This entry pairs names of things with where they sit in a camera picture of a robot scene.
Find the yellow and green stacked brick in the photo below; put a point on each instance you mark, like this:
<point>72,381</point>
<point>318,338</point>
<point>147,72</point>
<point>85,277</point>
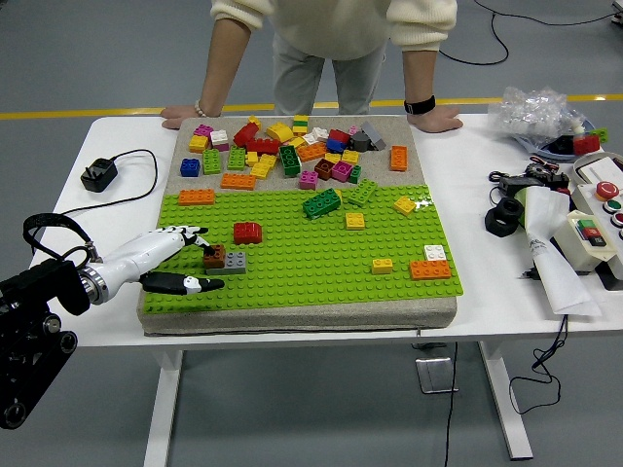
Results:
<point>301,125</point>

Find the red curved brick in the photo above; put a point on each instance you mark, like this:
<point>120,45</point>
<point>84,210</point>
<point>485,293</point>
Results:
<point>247,233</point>

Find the person's right hand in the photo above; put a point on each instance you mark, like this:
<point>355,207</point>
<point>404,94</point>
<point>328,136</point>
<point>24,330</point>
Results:
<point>179,114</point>

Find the brown square brick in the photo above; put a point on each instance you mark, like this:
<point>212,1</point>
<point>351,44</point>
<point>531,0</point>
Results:
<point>216,260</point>

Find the dark green long brick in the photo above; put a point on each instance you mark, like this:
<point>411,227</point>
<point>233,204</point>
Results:
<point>289,161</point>
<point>320,203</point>

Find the dark red hollow brick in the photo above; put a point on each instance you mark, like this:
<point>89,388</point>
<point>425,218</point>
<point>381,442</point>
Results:
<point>323,169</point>

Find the person's left forearm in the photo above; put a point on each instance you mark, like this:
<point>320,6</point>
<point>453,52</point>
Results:
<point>420,77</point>

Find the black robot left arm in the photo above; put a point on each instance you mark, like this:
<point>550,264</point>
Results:
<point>29,340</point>

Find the pink square brick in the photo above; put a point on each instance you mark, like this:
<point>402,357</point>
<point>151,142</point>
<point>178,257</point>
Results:
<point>308,180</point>

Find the light blue bowl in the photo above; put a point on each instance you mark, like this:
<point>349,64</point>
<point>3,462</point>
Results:
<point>533,146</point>

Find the black round motor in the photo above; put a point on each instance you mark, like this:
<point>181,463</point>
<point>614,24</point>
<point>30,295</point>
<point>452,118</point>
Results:
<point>536,170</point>

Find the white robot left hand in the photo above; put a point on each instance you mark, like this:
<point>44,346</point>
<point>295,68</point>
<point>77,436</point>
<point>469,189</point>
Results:
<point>141,253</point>

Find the yellow long brick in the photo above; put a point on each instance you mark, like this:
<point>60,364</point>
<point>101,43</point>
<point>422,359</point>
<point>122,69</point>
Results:
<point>263,168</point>

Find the grey-brown mat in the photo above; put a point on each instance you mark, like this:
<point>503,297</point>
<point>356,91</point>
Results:
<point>292,321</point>

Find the person's left hand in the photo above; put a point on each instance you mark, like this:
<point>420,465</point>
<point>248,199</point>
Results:
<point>437,120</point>

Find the small dark green brick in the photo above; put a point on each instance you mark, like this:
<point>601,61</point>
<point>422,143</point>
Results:
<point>355,174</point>

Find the clear plastic bag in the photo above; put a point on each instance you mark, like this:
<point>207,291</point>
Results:
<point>530,114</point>

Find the green studded baseplate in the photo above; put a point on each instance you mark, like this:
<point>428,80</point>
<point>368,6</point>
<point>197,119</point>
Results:
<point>302,282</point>

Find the person's body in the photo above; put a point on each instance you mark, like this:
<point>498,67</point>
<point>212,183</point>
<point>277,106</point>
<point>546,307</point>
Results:
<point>336,29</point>

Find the white button control box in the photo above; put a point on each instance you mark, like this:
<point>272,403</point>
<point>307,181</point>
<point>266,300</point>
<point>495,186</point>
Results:
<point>586,199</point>

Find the magenta hollow brick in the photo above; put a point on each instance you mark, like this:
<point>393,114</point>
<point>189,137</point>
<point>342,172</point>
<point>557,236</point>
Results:
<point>341,171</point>

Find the yellow floor tape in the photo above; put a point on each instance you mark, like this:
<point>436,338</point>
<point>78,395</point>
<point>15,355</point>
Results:
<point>48,116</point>

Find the orange long brick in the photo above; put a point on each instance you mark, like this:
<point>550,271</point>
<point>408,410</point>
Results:
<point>430,270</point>
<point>196,197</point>
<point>237,182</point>

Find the blue square brick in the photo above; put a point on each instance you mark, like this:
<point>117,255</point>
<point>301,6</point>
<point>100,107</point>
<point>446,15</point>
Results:
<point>190,168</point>

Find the black servo module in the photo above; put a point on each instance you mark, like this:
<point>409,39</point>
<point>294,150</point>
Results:
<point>557,181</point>

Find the large black nut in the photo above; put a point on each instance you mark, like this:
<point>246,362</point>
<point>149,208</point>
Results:
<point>496,225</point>

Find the yellow square brick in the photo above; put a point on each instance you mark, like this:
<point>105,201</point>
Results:
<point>350,157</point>
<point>198,144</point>
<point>355,221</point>
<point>404,205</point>

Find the small white switch box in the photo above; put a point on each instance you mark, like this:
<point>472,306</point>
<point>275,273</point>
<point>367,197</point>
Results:
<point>569,243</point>

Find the white square brick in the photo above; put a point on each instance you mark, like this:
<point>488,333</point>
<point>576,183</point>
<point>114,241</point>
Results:
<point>219,137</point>
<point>434,252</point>

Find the yellow curved brick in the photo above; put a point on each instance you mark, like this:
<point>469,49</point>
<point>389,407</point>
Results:
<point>280,132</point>

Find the person's right forearm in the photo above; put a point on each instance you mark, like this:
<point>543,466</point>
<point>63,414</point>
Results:
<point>224,68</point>

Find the grey long brick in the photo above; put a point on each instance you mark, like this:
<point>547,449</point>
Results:
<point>236,262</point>

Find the metal floor plate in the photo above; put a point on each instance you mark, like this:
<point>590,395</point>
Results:
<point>435,374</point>

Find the white paper sheet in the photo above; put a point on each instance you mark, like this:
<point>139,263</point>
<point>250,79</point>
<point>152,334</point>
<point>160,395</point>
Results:
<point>560,282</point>

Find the small lime green brick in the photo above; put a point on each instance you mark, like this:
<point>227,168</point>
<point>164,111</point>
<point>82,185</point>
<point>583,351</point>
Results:
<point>601,135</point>

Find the dark grey round brick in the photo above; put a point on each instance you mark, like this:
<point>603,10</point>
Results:
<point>359,141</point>

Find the small yellow brick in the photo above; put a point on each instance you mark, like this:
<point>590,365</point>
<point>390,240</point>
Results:
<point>382,266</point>
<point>254,122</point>
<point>251,159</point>

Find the white table leg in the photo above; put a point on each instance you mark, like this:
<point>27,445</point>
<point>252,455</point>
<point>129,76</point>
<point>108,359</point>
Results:
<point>163,413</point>
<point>506,404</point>

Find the black plastic part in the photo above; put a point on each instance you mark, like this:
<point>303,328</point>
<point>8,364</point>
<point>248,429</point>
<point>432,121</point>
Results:
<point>562,145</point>

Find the grey sloped brick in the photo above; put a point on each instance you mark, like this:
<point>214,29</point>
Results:
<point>374,136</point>

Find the black wristwatch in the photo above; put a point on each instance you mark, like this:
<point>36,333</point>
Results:
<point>420,106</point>

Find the black power brick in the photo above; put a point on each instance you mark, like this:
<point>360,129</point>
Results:
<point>521,183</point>

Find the red long brick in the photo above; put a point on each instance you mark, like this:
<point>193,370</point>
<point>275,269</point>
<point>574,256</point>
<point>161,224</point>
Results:
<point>263,147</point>

